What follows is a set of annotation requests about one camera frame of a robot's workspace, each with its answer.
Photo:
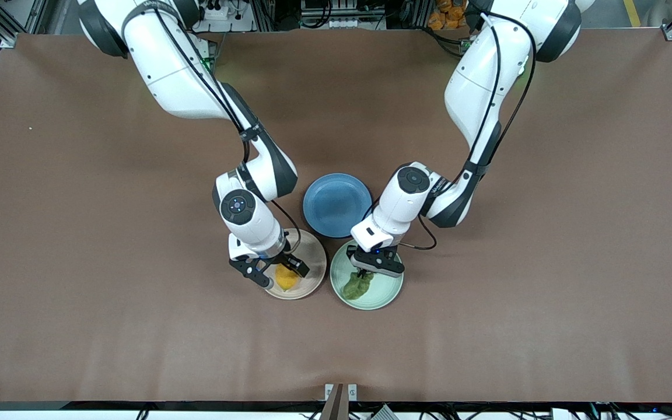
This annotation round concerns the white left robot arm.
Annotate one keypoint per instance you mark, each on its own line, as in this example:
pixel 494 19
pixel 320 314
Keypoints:
pixel 476 87

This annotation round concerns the orange packaged items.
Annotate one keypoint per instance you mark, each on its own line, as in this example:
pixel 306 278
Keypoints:
pixel 447 13

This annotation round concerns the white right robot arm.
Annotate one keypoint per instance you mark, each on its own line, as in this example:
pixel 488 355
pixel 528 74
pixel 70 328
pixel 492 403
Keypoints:
pixel 178 76

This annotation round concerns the grey ribbed device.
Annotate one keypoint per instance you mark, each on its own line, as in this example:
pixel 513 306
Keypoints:
pixel 384 413

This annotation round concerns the white mounting bracket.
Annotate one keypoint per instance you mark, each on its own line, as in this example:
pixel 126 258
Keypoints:
pixel 352 392

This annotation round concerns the white power strip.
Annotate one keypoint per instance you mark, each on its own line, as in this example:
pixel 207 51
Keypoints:
pixel 222 14

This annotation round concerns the beige round plate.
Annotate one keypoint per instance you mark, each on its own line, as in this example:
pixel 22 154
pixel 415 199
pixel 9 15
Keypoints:
pixel 312 274

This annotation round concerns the green lettuce leaf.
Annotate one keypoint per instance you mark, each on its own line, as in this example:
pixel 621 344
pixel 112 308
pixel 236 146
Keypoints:
pixel 356 289

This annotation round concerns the yellow lemon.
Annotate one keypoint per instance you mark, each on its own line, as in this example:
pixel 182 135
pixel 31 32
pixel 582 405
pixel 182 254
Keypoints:
pixel 286 281

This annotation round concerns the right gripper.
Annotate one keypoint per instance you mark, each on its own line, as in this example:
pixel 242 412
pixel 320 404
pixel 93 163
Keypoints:
pixel 287 260

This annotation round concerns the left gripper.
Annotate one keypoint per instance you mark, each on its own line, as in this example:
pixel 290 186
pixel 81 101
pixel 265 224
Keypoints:
pixel 361 273

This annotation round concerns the pale green round plate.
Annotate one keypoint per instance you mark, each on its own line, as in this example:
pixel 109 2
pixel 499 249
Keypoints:
pixel 382 291

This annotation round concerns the blue round plate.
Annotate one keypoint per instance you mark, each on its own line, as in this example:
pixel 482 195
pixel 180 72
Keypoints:
pixel 336 204

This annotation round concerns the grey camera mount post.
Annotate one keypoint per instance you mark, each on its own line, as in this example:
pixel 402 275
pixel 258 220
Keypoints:
pixel 333 405

